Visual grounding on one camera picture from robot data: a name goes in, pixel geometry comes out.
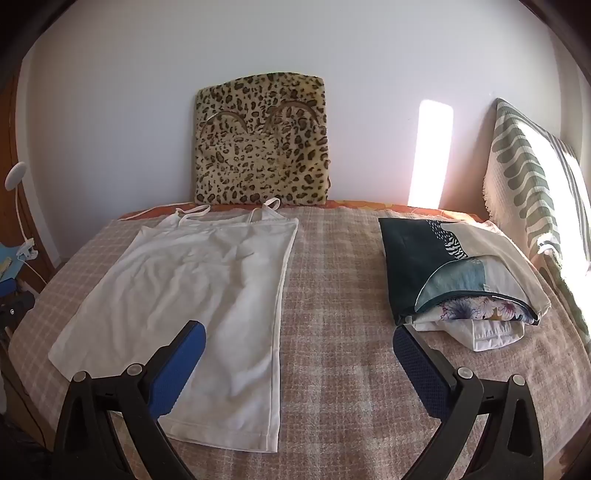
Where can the white camisole top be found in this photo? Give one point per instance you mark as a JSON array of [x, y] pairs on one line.
[[184, 277]]

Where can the grey striped pillow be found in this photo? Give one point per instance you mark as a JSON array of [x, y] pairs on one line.
[[571, 180]]

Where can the leopard print cushion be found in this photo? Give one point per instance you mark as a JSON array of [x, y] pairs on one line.
[[258, 147]]

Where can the orange bedsheet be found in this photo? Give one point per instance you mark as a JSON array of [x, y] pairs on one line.
[[360, 204]]

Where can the beige plaid blanket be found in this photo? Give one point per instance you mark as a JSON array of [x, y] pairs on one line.
[[332, 300]]

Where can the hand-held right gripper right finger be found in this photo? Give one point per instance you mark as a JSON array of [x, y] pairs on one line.
[[418, 364]]

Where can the blue object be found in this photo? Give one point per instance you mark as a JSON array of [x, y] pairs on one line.
[[9, 261]]

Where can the floral garment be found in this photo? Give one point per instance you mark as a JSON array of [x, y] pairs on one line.
[[471, 307]]

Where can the white garment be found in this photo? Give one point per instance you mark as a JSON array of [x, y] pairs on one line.
[[480, 334]]

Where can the green patterned white pillow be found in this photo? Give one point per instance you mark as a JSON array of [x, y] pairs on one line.
[[517, 166]]

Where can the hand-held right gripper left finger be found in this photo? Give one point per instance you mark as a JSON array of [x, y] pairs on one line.
[[180, 369]]

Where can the white clip lamp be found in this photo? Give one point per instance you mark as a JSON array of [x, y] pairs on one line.
[[14, 175]]

